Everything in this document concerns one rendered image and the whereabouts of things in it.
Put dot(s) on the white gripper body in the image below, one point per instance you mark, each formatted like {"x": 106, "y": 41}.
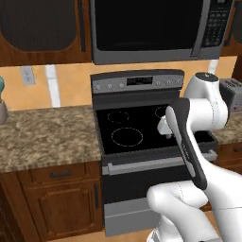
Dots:
{"x": 164, "y": 126}

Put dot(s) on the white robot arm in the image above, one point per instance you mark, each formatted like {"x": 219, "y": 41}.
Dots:
{"x": 217, "y": 189}

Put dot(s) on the grey toaster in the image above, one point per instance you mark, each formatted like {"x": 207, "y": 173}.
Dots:
{"x": 234, "y": 94}

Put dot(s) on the black glass hob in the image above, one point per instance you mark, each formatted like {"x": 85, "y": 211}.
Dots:
{"x": 132, "y": 119}

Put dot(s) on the grey stove knob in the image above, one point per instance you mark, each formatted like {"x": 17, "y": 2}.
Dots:
{"x": 121, "y": 85}
{"x": 98, "y": 87}
{"x": 168, "y": 82}
{"x": 179, "y": 81}
{"x": 158, "y": 83}
{"x": 109, "y": 86}

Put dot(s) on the black oven door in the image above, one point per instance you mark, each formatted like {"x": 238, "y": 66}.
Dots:
{"x": 138, "y": 186}

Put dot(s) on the brown wooden drawer front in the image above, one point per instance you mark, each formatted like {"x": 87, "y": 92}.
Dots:
{"x": 225, "y": 152}
{"x": 34, "y": 176}

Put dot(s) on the grey and black stove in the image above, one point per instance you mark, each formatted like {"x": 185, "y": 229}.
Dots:
{"x": 135, "y": 189}

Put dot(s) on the brown wooden cupboard door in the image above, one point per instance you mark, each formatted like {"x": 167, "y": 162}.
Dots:
{"x": 231, "y": 167}
{"x": 60, "y": 211}

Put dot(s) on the grey stove bottom drawer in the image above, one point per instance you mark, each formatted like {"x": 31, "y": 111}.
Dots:
{"x": 129, "y": 217}

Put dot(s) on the black microwave door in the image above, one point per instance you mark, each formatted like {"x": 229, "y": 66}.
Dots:
{"x": 148, "y": 25}

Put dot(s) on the brown glass-front cupboard door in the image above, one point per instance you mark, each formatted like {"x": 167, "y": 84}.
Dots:
{"x": 38, "y": 28}
{"x": 237, "y": 47}

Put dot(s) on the black and grey microwave oven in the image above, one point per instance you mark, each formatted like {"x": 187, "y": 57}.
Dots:
{"x": 208, "y": 19}

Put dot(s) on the grey pot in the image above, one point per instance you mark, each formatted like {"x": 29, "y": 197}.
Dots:
{"x": 2, "y": 113}

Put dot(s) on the teal utensil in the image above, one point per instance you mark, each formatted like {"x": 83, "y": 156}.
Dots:
{"x": 1, "y": 86}

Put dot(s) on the grey wall socket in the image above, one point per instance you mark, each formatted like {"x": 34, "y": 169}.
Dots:
{"x": 28, "y": 75}

